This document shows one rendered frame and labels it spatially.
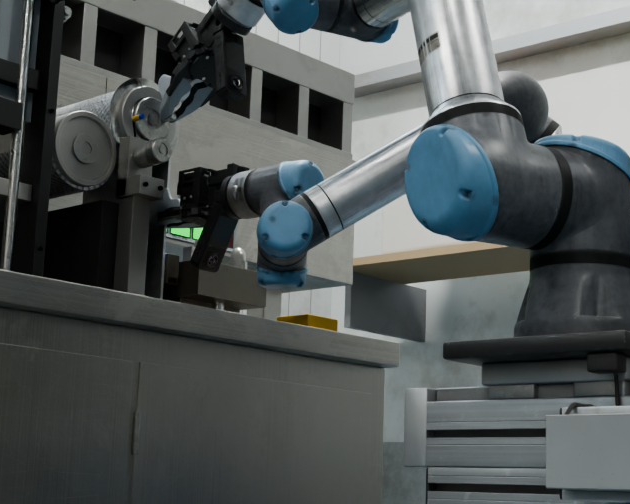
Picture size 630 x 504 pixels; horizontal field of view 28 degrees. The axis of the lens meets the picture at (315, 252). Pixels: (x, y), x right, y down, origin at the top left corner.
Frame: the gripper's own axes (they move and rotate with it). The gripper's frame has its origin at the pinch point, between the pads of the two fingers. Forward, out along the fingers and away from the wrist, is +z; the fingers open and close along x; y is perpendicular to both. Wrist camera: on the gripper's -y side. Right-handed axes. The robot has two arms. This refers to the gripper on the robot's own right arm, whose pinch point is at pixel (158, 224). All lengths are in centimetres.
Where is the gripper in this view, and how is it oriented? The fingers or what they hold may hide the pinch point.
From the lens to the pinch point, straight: 213.2
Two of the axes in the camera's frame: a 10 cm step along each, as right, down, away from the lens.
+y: 0.4, -9.8, 2.0
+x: -6.8, -1.7, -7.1
